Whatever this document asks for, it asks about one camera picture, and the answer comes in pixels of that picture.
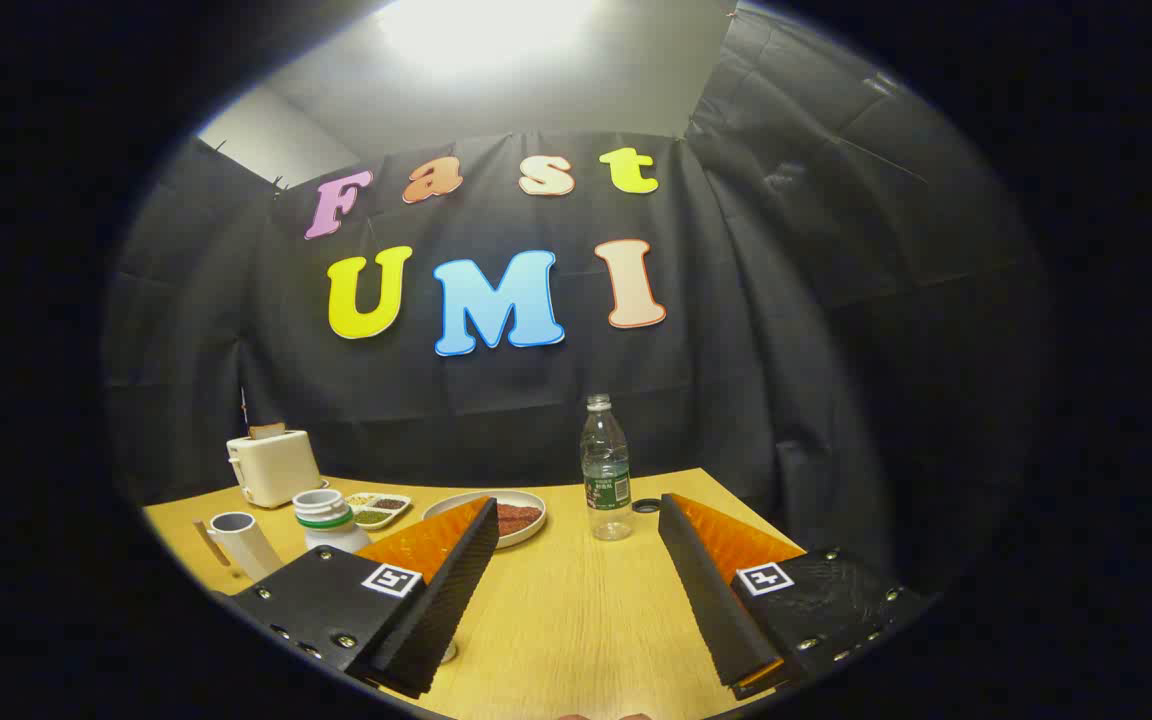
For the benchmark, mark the black backdrop cloth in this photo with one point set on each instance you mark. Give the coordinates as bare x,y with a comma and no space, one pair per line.
786,350

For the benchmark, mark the small black cap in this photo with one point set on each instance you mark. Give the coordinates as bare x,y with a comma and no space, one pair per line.
647,506

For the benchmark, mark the white juice bottle green label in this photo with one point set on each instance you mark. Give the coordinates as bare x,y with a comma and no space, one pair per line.
324,522

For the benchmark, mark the cream toaster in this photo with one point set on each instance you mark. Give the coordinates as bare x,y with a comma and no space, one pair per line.
276,468

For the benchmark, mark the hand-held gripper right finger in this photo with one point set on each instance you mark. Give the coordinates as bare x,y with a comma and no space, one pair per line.
706,590

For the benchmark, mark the brown meat slice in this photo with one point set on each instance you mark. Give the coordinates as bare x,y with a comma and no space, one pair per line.
518,519

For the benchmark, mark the wooden table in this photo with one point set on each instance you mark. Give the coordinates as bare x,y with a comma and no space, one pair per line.
576,620

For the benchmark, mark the clear plastic water bottle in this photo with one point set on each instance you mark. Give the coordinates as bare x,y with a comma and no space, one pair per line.
607,490

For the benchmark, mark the round wooden coaster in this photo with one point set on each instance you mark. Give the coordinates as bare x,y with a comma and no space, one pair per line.
449,653

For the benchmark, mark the toast slice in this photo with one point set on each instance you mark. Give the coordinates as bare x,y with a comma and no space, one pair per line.
266,431

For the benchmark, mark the white divided condiment dish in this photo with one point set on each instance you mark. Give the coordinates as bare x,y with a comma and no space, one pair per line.
381,510

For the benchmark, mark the white round plate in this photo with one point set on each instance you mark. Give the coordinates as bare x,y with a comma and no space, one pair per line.
458,500

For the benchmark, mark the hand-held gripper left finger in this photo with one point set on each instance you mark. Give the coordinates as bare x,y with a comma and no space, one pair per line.
446,600

